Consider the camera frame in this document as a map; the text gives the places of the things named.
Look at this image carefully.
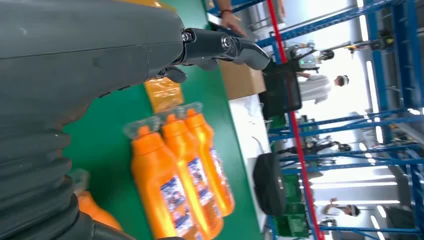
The orange detergent bottle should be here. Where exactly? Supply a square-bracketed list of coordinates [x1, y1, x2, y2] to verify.
[123, 116, 206, 240]
[180, 102, 236, 218]
[67, 168, 123, 233]
[155, 107, 224, 239]

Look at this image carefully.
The cardboard box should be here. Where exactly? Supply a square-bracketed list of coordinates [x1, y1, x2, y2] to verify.
[219, 60, 267, 101]

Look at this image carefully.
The black chair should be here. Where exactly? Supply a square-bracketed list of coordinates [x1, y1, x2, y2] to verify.
[258, 62, 303, 118]

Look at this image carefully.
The yellow taped mat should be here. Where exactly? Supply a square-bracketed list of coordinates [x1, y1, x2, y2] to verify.
[125, 0, 185, 114]

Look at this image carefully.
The green table mat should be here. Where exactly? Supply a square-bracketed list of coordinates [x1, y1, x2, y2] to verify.
[62, 0, 266, 240]

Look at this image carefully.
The white table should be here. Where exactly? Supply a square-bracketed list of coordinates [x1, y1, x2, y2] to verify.
[228, 94, 277, 229]

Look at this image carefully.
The red pole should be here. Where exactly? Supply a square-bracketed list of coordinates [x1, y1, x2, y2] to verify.
[266, 0, 324, 240]

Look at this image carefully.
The black carrying case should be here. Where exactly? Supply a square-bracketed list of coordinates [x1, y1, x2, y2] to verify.
[253, 152, 287, 218]

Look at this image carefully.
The blue metal rack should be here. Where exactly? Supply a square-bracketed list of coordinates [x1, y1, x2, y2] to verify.
[256, 0, 424, 240]

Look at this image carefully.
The green plastic crate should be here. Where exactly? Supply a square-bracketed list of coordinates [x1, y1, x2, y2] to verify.
[274, 174, 311, 238]

